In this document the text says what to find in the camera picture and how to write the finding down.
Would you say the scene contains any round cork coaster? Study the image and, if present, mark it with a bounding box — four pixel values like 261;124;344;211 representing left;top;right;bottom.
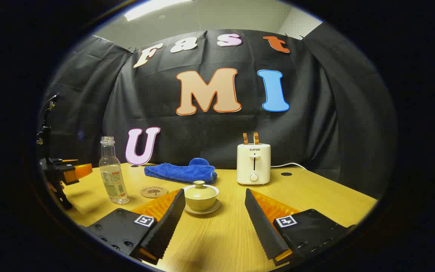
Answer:
140;185;169;199

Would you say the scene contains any cream toaster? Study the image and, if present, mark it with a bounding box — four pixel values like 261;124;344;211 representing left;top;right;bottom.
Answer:
236;143;271;185

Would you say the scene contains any white toaster cable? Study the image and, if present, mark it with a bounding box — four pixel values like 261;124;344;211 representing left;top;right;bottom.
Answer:
270;162;307;170

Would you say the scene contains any cream teacup lid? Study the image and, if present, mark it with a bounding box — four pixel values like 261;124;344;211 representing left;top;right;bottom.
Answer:
183;181;220;200

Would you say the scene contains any blue towel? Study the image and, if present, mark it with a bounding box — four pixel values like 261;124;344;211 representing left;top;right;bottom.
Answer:
144;158;218;184

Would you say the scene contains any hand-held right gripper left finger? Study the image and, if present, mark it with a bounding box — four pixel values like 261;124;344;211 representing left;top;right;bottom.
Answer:
86;188;186;265

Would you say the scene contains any clear water bottle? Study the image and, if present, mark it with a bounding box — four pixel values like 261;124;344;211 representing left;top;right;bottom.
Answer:
99;136;130;205

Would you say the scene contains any cream teacup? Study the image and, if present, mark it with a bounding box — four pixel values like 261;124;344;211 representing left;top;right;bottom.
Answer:
185;196;219;211

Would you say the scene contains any black backdrop cloth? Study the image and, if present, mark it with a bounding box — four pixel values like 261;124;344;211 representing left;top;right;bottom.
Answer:
38;28;397;199

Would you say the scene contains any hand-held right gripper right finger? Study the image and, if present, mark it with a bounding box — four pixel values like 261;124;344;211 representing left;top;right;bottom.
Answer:
245;188;356;267

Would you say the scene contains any cream saucer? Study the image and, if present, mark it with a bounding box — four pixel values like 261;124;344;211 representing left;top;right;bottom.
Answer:
184;199;221;215

